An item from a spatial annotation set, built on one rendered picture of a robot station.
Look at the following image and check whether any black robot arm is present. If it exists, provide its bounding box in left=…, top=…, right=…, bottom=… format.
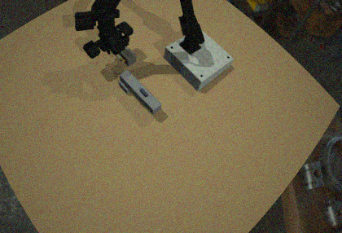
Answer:
left=74, top=0, right=204, bottom=55

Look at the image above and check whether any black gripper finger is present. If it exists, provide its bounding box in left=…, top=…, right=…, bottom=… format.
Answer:
left=101, top=48, right=111, bottom=55

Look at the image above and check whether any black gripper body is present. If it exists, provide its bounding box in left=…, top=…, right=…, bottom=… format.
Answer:
left=83, top=21, right=134, bottom=59

